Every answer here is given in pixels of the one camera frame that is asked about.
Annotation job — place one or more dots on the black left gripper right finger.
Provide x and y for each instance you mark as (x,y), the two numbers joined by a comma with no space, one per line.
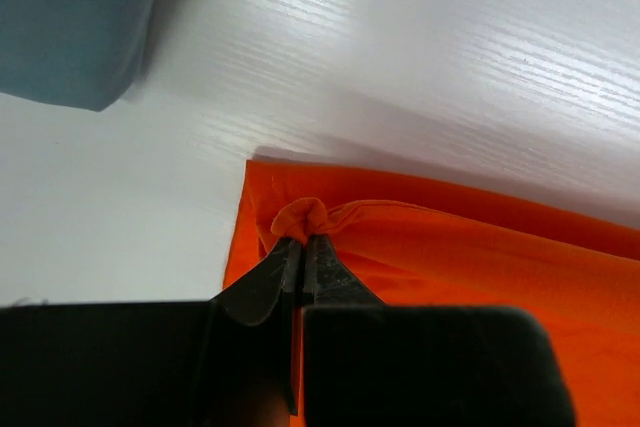
(367,363)

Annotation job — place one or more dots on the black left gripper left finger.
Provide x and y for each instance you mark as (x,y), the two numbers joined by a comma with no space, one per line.
(226,361)

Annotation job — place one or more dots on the orange t shirt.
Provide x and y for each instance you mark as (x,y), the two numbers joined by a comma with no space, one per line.
(419,241)

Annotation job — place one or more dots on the grey-blue folded shirt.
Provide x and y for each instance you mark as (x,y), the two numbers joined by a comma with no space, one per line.
(76,53)

